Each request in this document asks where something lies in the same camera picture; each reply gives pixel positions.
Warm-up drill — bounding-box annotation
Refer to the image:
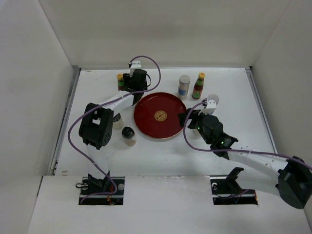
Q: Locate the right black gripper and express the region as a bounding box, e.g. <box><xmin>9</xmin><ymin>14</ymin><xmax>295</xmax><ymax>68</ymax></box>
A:
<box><xmin>178</xmin><ymin>108</ymin><xmax>212</xmax><ymax>145</ymax></box>

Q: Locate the tall pearl jar blue label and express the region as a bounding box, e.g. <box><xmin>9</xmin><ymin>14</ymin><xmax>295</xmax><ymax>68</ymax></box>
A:
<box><xmin>177</xmin><ymin>75</ymin><xmax>190</xmax><ymax>99</ymax></box>

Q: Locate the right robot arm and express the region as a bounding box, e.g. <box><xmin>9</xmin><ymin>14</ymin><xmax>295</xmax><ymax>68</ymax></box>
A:
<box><xmin>178</xmin><ymin>109</ymin><xmax>312</xmax><ymax>209</ymax></box>

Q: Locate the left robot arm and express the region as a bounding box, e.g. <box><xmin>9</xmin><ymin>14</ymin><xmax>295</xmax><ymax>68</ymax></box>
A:
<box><xmin>78</xmin><ymin>69</ymin><xmax>148</xmax><ymax>150</ymax></box>

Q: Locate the left ketchup bottle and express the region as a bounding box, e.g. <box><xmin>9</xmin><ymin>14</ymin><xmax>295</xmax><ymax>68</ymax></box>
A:
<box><xmin>117</xmin><ymin>74</ymin><xmax>124</xmax><ymax>91</ymax></box>

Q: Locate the ketchup bottle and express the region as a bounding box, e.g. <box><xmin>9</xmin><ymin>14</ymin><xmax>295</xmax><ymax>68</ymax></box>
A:
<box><xmin>192</xmin><ymin>72</ymin><xmax>205</xmax><ymax>99</ymax></box>
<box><xmin>117</xmin><ymin>74</ymin><xmax>124</xmax><ymax>91</ymax></box>

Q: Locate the black-lid shaker right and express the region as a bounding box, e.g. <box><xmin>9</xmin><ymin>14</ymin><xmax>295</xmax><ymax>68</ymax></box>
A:
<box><xmin>193</xmin><ymin>129</ymin><xmax>200</xmax><ymax>136</ymax></box>

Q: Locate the black-lid shaker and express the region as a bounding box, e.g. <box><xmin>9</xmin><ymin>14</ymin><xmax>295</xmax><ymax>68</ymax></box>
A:
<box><xmin>113</xmin><ymin>114</ymin><xmax>123</xmax><ymax>130</ymax></box>
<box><xmin>121</xmin><ymin>126</ymin><xmax>137</xmax><ymax>146</ymax></box>
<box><xmin>193</xmin><ymin>129</ymin><xmax>200</xmax><ymax>136</ymax></box>

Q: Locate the red round tray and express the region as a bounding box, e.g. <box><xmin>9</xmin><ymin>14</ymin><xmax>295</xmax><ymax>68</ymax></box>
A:
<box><xmin>134</xmin><ymin>92</ymin><xmax>187</xmax><ymax>139</ymax></box>

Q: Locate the right ketchup bottle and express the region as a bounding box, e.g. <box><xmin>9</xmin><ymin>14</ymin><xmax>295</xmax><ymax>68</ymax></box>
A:
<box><xmin>192</xmin><ymin>72</ymin><xmax>205</xmax><ymax>99</ymax></box>

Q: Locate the black-lid shaker far left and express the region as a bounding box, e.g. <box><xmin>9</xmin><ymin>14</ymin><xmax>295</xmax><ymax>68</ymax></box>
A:
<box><xmin>113</xmin><ymin>114</ymin><xmax>123</xmax><ymax>130</ymax></box>

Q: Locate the black-lid shaker front left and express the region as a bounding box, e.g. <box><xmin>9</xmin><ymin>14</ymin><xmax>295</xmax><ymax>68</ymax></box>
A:
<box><xmin>121</xmin><ymin>126</ymin><xmax>137</xmax><ymax>146</ymax></box>

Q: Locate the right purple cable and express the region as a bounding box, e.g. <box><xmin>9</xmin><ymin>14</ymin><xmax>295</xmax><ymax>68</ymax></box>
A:
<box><xmin>183</xmin><ymin>101</ymin><xmax>312</xmax><ymax>171</ymax></box>

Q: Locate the purple cable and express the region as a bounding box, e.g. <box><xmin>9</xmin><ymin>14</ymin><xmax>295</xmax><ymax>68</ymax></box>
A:
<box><xmin>183</xmin><ymin>101</ymin><xmax>312</xmax><ymax>171</ymax></box>
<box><xmin>67</xmin><ymin>55</ymin><xmax>161</xmax><ymax>204</ymax></box>

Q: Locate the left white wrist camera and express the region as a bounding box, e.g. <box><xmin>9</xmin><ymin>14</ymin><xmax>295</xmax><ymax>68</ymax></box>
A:
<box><xmin>128</xmin><ymin>60</ymin><xmax>141</xmax><ymax>77</ymax></box>

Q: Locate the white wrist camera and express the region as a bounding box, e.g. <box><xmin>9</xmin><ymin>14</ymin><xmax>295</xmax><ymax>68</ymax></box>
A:
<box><xmin>200</xmin><ymin>98</ymin><xmax>217</xmax><ymax>115</ymax></box>
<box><xmin>128</xmin><ymin>60</ymin><xmax>141</xmax><ymax>77</ymax></box>

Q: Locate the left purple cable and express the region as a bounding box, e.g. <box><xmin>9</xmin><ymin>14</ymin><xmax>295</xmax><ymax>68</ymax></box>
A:
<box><xmin>67</xmin><ymin>55</ymin><xmax>161</xmax><ymax>204</ymax></box>

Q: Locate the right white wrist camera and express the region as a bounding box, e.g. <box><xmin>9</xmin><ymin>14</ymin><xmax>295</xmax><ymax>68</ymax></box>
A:
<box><xmin>200</xmin><ymin>98</ymin><xmax>217</xmax><ymax>115</ymax></box>

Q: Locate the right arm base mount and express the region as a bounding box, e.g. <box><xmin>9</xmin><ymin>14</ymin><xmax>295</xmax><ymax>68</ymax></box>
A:
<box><xmin>210</xmin><ymin>167</ymin><xmax>258</xmax><ymax>205</ymax></box>

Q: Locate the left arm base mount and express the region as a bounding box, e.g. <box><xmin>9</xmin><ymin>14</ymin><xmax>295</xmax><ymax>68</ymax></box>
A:
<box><xmin>75</xmin><ymin>174</ymin><xmax>125</xmax><ymax>206</ymax></box>

